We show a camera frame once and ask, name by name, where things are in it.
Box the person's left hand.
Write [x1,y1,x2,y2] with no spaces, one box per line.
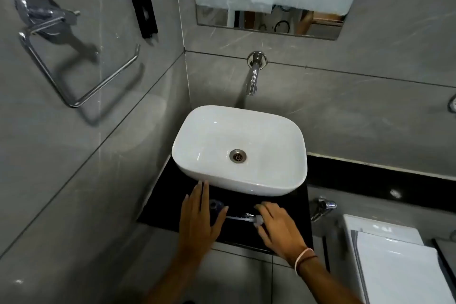
[178,180,229,255]

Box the person's right hand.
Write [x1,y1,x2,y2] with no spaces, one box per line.
[254,201,309,266]

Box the grey toothbrush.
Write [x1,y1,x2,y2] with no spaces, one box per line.
[226,212,265,227]

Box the person's right forearm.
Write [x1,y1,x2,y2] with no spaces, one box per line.
[298,255,362,304]

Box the person's left forearm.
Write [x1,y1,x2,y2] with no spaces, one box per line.
[145,253,211,304]

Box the small blue cap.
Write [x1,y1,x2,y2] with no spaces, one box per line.
[209,199,228,216]

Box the white wrist band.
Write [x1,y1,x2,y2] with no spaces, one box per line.
[294,247,315,276]

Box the chrome angle valve tap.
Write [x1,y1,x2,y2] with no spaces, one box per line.
[310,197,337,223]

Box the white ceramic wash basin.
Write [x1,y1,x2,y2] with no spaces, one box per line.
[172,105,308,197]

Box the white toilet cistern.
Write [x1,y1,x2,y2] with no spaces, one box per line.
[341,214,425,304]

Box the white toilet lid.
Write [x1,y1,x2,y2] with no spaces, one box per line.
[351,230,456,304]

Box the chrome wall faucet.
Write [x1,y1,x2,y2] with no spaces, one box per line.
[246,51,268,97]

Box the chrome towel ring holder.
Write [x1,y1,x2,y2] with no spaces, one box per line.
[14,0,140,108]

